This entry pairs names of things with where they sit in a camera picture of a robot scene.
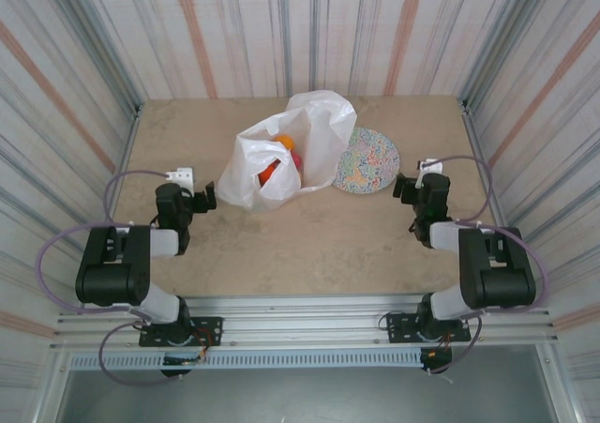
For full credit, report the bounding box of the small orange tangerine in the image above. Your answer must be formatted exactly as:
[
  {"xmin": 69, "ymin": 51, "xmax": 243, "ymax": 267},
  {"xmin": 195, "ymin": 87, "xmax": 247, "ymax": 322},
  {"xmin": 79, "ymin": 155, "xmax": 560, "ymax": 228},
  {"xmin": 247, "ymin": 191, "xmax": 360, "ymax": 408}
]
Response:
[{"xmin": 257, "ymin": 162, "xmax": 283, "ymax": 186}]

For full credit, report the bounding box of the white plastic bag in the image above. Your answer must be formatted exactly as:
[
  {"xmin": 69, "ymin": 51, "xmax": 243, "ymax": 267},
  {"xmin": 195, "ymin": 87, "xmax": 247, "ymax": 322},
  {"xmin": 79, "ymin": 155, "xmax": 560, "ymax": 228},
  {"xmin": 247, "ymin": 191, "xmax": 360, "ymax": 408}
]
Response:
[{"xmin": 216, "ymin": 89, "xmax": 358, "ymax": 213}]

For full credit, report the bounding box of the colourful patterned plate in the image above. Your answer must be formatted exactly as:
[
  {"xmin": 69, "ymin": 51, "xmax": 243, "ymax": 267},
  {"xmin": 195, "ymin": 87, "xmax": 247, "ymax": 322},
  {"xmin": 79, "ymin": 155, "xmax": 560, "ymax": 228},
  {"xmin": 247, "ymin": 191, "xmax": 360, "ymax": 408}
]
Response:
[{"xmin": 331, "ymin": 126, "xmax": 402, "ymax": 194}]

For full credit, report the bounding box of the black connector block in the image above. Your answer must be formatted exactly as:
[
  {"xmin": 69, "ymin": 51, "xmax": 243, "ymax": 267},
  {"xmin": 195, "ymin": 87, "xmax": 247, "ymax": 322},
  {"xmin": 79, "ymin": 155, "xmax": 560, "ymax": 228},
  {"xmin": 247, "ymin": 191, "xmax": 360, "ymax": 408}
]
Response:
[
  {"xmin": 160, "ymin": 355, "xmax": 194, "ymax": 378},
  {"xmin": 419, "ymin": 347, "xmax": 454, "ymax": 376}
]

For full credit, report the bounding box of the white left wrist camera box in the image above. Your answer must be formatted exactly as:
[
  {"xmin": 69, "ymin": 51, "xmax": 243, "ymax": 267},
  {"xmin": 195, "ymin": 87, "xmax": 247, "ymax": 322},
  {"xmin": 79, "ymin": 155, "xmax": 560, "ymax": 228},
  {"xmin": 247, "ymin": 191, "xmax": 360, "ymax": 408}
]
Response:
[{"xmin": 166, "ymin": 167, "xmax": 196, "ymax": 192}]

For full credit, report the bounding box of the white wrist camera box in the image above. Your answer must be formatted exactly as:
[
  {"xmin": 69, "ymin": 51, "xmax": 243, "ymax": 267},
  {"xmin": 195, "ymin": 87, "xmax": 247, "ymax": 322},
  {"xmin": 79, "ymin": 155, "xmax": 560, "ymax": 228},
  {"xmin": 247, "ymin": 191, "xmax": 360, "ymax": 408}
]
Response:
[
  {"xmin": 416, "ymin": 158, "xmax": 446, "ymax": 185},
  {"xmin": 166, "ymin": 167, "xmax": 196, "ymax": 192}
]

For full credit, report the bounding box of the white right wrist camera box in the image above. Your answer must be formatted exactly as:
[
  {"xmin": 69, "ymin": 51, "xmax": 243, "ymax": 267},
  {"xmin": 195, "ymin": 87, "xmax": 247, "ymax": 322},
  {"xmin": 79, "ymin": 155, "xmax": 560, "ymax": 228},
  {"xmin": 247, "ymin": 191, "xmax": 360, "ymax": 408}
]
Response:
[{"xmin": 416, "ymin": 158, "xmax": 446, "ymax": 185}]

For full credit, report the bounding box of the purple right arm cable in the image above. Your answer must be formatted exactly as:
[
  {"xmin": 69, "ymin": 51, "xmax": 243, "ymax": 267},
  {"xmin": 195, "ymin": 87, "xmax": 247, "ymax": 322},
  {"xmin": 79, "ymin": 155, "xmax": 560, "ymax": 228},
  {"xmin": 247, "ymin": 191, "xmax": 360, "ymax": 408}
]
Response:
[{"xmin": 433, "ymin": 154, "xmax": 552, "ymax": 376}]

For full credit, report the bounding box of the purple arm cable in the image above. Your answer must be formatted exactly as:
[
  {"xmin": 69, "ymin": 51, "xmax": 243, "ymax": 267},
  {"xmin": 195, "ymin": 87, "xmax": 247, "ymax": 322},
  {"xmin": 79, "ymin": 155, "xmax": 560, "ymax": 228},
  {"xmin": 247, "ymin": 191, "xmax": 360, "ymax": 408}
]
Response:
[
  {"xmin": 37, "ymin": 169, "xmax": 184, "ymax": 387},
  {"xmin": 433, "ymin": 154, "xmax": 552, "ymax": 376}
]

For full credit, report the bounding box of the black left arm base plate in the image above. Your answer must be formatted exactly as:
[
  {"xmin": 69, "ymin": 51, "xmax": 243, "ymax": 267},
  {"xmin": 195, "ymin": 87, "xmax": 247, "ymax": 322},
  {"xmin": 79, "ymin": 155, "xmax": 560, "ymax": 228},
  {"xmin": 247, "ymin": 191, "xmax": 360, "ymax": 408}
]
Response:
[{"xmin": 139, "ymin": 316, "xmax": 224, "ymax": 348}]

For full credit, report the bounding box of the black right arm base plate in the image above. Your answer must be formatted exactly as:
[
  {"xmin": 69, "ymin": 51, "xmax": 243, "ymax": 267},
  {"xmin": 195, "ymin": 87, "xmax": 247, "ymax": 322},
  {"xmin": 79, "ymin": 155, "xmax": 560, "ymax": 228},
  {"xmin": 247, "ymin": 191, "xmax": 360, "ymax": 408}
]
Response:
[{"xmin": 384, "ymin": 310, "xmax": 472, "ymax": 345}]

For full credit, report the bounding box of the aluminium rail frame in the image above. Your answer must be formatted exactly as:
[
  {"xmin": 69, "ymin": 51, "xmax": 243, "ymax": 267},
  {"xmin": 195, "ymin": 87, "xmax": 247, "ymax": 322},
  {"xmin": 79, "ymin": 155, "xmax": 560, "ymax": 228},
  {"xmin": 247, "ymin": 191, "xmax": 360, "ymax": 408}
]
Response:
[{"xmin": 49, "ymin": 294, "xmax": 562, "ymax": 352}]

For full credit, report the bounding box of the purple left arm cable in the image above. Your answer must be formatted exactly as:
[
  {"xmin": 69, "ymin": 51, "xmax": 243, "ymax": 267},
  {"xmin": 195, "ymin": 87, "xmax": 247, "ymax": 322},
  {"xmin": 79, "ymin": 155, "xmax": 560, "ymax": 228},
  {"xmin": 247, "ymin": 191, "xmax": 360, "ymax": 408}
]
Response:
[{"xmin": 37, "ymin": 169, "xmax": 184, "ymax": 387}]

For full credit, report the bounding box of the slotted grey cable tray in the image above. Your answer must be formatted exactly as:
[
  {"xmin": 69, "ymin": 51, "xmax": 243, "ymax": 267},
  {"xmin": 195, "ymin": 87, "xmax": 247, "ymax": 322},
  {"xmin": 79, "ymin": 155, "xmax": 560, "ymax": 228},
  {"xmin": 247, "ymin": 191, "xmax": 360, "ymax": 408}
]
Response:
[{"xmin": 68, "ymin": 350, "xmax": 423, "ymax": 370}]

